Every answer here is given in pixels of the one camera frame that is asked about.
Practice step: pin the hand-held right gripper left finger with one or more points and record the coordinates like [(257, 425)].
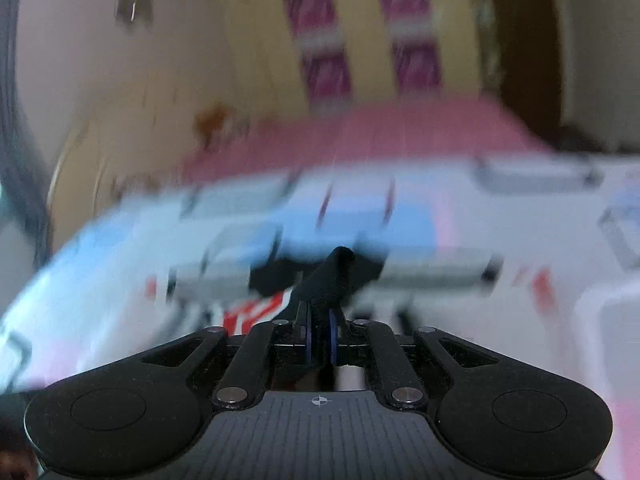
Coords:
[(309, 341)]

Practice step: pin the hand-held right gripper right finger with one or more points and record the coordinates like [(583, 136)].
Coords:
[(332, 341)]

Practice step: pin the black white red striped shirt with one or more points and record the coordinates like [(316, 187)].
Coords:
[(327, 275)]

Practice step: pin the printed bed sheet with rectangles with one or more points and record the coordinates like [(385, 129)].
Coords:
[(115, 280)]

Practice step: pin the pink bed sheet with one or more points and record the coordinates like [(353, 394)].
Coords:
[(400, 135)]

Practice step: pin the brown edged white pillow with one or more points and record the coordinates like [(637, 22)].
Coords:
[(132, 184)]

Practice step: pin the brown patterned pillow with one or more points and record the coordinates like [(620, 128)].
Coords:
[(215, 122)]

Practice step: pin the cream round headboard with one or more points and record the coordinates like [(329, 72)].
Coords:
[(85, 160)]

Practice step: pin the cream wardrobe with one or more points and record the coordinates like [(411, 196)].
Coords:
[(240, 35)]

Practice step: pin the grey curtain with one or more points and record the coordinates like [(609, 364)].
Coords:
[(20, 160)]

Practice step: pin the brown wooden door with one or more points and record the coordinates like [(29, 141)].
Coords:
[(525, 45)]

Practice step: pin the purple wall poster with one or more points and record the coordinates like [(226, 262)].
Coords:
[(327, 80), (407, 2), (417, 67), (314, 12)]

